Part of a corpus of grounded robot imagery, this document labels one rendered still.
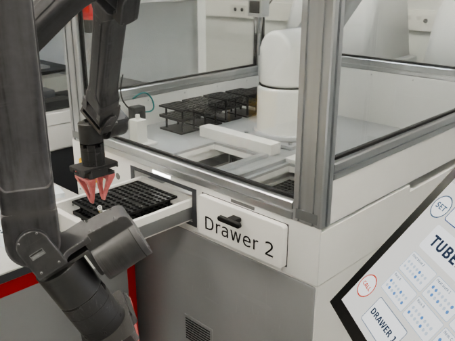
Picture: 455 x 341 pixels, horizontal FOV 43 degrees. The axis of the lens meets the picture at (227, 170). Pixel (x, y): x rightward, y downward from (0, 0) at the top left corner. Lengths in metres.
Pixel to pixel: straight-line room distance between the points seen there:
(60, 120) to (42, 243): 1.74
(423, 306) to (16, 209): 0.55
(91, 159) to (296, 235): 0.52
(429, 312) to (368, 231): 0.67
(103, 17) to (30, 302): 0.87
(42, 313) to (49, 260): 1.06
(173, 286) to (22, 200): 1.18
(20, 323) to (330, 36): 1.10
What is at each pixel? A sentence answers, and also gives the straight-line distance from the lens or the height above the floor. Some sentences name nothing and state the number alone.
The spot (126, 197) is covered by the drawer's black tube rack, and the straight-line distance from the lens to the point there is 1.60.
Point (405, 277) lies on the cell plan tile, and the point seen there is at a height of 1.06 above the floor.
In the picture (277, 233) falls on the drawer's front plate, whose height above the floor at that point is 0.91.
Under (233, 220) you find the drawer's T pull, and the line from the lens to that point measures 1.40.
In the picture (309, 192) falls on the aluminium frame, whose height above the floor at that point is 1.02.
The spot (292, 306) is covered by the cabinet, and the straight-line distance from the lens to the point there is 1.44.
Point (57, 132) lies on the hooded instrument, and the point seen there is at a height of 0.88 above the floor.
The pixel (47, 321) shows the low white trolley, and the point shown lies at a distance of 1.73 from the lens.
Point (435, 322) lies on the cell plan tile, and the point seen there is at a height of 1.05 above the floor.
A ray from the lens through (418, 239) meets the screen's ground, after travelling 0.94.
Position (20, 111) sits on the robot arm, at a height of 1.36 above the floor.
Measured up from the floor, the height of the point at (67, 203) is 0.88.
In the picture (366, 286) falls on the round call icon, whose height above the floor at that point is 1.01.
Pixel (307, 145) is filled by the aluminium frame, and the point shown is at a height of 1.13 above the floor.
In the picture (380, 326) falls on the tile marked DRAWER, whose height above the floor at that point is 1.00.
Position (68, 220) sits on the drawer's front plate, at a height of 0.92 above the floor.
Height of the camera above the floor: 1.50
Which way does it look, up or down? 20 degrees down
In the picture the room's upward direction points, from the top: straight up
